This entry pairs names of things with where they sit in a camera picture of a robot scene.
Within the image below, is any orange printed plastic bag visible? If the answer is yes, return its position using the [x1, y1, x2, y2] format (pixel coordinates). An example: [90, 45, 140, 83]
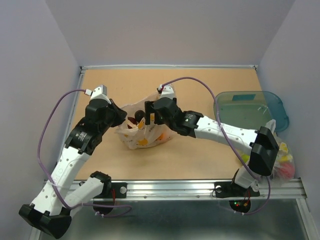
[115, 93, 177, 150]

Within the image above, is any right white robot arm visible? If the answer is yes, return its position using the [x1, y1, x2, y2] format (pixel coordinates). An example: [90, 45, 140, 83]
[144, 97, 279, 195]

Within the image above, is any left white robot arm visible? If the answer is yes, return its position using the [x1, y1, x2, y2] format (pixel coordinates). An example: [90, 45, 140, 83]
[18, 98, 127, 239]

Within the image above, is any dark red fruit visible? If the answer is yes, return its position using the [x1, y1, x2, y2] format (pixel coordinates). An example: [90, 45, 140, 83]
[127, 110, 145, 125]

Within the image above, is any bag of green fruit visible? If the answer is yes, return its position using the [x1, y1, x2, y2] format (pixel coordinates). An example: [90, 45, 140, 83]
[234, 119, 295, 187]

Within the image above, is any teal plastic tray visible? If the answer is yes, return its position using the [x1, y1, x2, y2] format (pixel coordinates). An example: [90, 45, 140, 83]
[213, 91, 290, 133]

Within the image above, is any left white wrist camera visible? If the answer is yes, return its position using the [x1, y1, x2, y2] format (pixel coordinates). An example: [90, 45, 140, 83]
[84, 84, 110, 102]

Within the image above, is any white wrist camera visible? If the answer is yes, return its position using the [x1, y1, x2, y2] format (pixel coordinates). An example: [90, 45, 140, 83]
[157, 84, 176, 100]
[84, 84, 110, 102]

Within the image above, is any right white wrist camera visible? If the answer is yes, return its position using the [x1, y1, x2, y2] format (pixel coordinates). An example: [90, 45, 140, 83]
[157, 84, 176, 100]

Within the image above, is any aluminium left rail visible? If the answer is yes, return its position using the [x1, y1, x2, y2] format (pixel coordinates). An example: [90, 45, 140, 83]
[55, 68, 86, 165]

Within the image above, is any aluminium rail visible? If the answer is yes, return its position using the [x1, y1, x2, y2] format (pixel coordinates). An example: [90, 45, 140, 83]
[80, 64, 258, 71]
[112, 179, 307, 202]
[55, 68, 86, 165]

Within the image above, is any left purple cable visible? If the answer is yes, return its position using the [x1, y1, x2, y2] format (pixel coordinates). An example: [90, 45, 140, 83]
[37, 88, 133, 218]

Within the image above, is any aluminium back rail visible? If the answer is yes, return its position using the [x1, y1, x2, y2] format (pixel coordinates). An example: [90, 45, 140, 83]
[80, 64, 258, 71]

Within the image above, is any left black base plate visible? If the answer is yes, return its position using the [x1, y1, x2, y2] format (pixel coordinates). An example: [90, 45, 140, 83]
[94, 181, 128, 199]

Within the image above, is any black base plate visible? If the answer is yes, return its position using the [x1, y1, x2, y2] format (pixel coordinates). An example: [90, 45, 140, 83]
[211, 181, 260, 199]
[94, 181, 128, 199]

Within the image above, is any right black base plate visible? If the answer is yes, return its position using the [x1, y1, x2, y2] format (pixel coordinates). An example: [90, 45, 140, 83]
[211, 181, 260, 199]

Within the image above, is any aluminium front rail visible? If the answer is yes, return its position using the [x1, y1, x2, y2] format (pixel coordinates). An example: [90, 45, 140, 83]
[112, 179, 307, 202]

